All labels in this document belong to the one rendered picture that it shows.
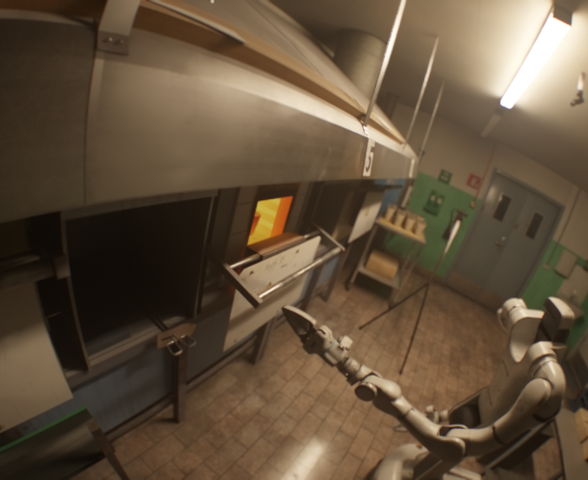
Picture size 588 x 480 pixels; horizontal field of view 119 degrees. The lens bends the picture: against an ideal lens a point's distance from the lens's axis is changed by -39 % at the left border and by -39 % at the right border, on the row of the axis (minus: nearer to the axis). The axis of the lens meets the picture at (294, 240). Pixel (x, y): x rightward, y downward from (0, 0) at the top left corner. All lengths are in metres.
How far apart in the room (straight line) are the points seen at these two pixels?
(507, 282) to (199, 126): 5.01
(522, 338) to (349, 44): 2.15
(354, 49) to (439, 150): 2.80
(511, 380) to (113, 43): 1.15
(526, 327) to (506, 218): 3.88
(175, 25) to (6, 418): 0.83
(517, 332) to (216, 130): 1.02
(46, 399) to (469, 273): 5.02
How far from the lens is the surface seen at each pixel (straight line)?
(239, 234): 1.05
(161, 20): 0.40
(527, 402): 0.82
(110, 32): 0.35
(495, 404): 1.09
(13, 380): 0.72
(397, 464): 1.64
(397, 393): 0.91
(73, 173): 0.31
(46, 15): 0.35
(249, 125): 0.46
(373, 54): 2.35
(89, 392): 1.18
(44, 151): 0.30
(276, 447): 1.82
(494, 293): 5.16
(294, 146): 0.57
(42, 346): 0.67
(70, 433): 1.07
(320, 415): 2.03
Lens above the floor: 1.62
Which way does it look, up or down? 23 degrees down
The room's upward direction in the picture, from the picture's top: 18 degrees clockwise
